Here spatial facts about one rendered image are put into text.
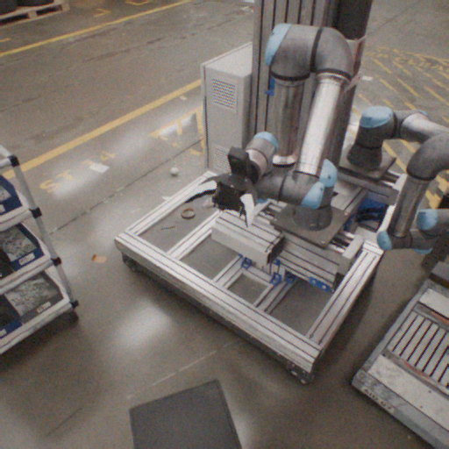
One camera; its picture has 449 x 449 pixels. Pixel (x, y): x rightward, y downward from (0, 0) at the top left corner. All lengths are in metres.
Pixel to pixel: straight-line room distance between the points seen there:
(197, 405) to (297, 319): 0.64
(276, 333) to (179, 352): 0.51
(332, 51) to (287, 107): 0.21
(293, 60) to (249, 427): 1.45
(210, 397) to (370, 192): 1.09
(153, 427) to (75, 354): 0.76
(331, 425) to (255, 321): 0.53
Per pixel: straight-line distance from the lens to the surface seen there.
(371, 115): 1.74
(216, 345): 2.07
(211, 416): 1.55
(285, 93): 1.23
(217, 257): 2.14
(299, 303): 1.98
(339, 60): 1.14
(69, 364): 2.15
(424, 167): 1.41
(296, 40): 1.17
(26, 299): 2.23
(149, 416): 1.57
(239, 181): 0.91
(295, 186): 1.07
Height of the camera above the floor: 1.77
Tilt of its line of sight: 42 degrees down
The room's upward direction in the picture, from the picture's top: straight up
